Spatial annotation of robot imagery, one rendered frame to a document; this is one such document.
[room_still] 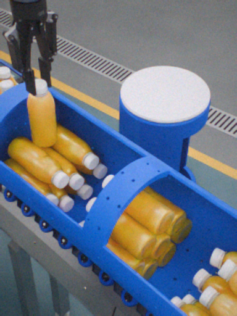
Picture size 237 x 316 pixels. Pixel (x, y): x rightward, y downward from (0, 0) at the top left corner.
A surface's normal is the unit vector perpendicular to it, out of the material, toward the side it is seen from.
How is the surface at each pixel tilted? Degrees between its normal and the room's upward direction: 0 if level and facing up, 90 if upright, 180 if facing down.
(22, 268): 90
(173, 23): 0
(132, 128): 90
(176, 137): 90
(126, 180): 10
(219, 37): 0
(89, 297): 70
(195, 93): 0
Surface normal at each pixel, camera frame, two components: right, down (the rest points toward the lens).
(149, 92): 0.00, -0.70
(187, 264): -0.29, -0.43
